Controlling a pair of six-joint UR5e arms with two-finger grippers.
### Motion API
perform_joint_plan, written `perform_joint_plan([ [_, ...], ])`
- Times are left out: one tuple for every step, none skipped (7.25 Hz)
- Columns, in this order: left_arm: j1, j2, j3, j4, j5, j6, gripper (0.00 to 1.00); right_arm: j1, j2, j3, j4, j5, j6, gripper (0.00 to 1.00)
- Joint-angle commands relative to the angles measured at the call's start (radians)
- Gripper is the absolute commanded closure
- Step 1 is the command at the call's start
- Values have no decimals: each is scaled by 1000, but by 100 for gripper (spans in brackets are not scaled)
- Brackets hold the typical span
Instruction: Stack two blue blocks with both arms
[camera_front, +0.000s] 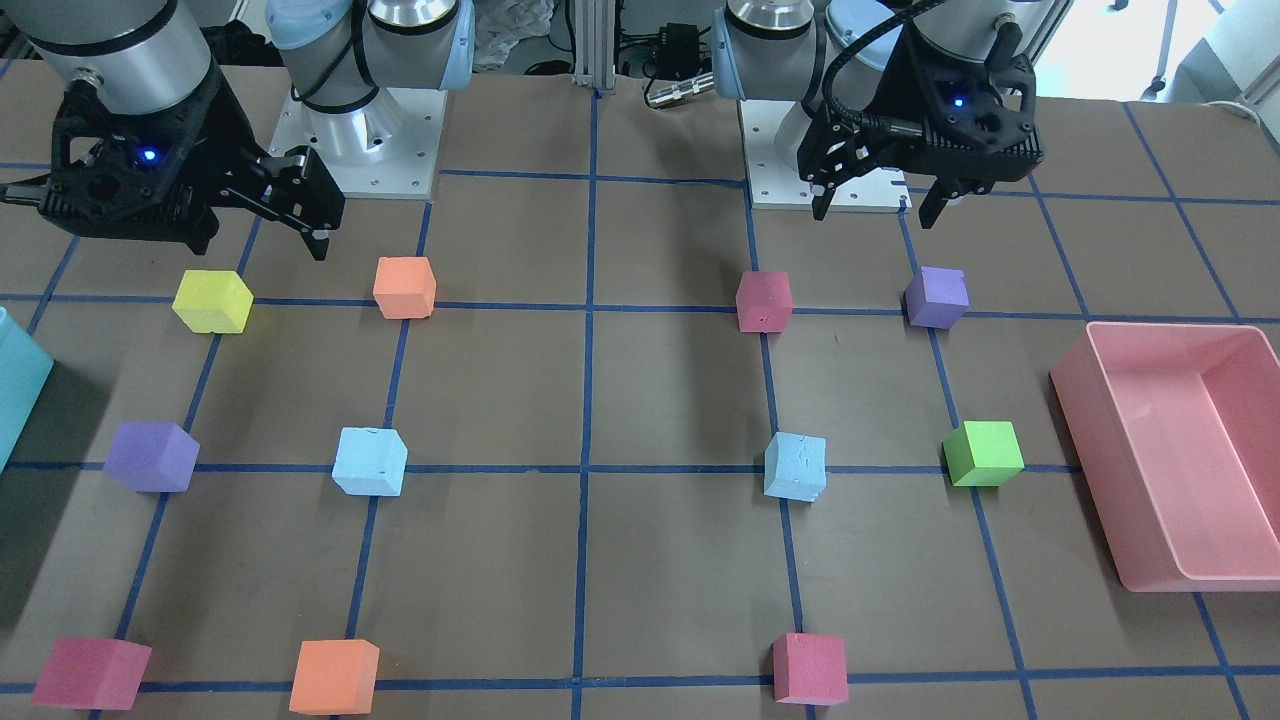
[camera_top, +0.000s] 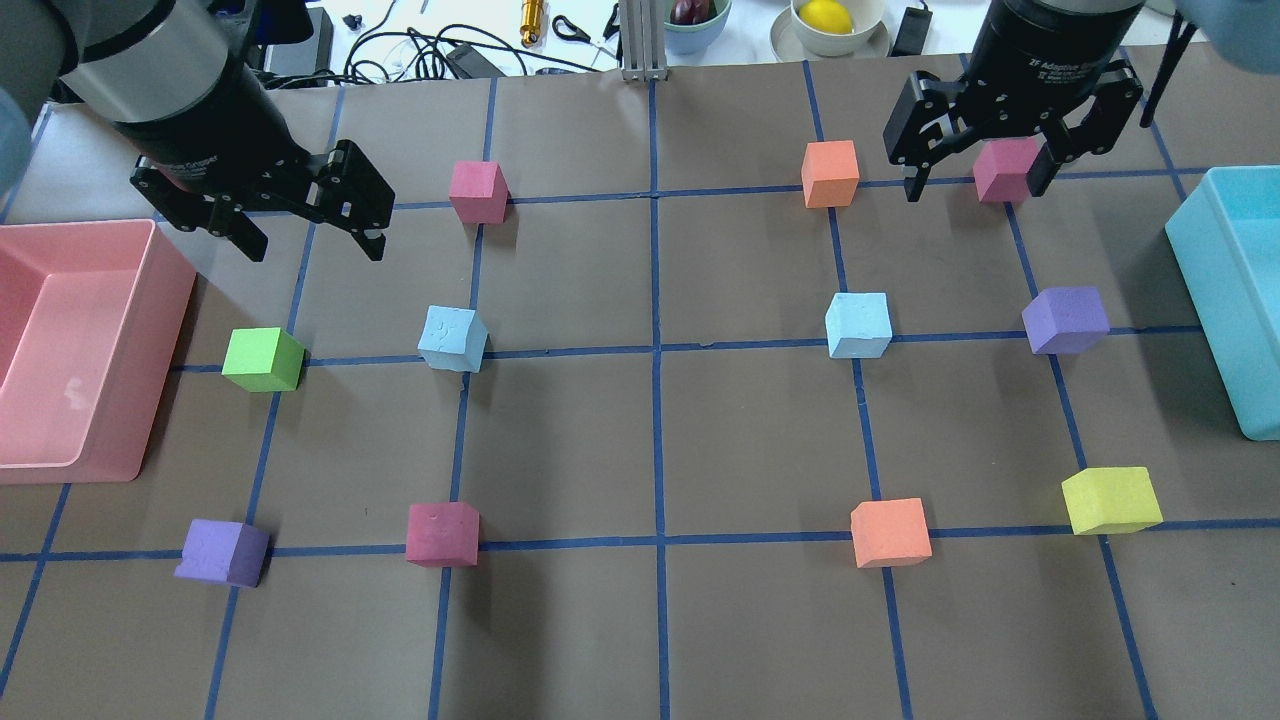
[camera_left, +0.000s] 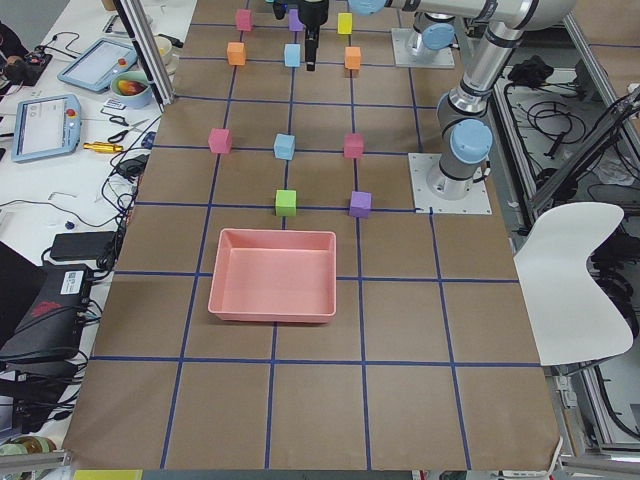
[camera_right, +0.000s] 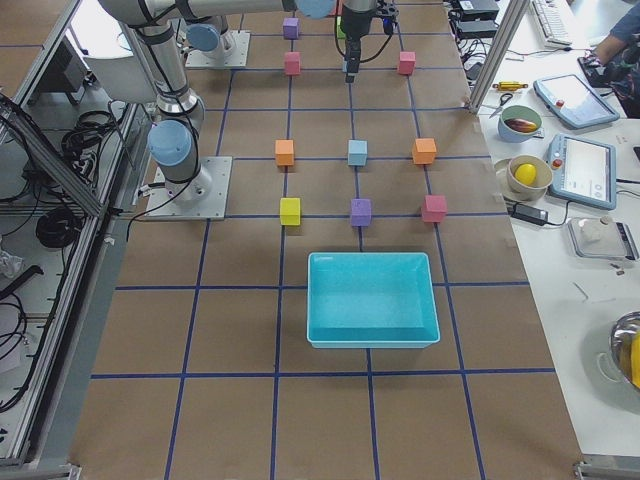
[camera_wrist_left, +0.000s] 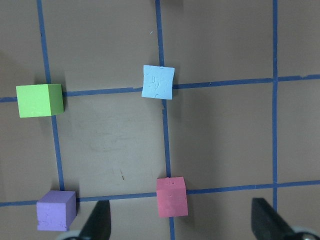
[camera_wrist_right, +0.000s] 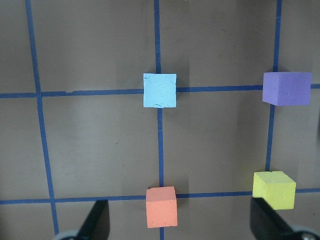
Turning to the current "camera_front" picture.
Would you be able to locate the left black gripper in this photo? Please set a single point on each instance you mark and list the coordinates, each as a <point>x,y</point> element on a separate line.
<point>893,93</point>

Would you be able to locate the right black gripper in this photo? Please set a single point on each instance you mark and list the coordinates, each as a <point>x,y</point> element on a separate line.
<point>226,134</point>

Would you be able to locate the light blue block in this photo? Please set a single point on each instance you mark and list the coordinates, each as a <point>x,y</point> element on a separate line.
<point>795,467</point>
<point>370,462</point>

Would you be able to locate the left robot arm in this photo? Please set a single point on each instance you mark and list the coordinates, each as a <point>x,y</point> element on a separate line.
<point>777,50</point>

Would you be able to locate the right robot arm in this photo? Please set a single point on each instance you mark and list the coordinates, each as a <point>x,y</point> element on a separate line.
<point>147,55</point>

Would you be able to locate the purple block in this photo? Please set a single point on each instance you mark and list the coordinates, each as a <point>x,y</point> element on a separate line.
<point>152,456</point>
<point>937,297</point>

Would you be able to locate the orange block near base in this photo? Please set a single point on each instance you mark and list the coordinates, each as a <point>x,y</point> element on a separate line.
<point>405,288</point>

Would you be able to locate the yellow foam block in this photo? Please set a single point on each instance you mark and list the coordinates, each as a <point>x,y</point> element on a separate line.
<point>213,301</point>

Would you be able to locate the red block near base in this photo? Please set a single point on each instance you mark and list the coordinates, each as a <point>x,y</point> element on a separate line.
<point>764,302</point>

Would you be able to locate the green foam block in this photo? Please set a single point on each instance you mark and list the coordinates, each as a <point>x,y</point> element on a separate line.
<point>983,454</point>

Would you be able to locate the cyan plastic bin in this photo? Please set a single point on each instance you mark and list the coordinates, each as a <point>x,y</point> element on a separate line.
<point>25,367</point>

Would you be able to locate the pink plastic bin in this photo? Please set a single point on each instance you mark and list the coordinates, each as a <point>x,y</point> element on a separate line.
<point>1177,430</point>

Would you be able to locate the orange block front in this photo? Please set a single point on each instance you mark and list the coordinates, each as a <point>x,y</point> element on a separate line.
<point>335,677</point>

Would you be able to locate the red block front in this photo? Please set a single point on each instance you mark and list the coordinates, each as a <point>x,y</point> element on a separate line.
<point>810,669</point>
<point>86,673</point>

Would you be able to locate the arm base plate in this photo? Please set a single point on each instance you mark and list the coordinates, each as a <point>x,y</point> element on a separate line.
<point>400,160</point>
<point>771,133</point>

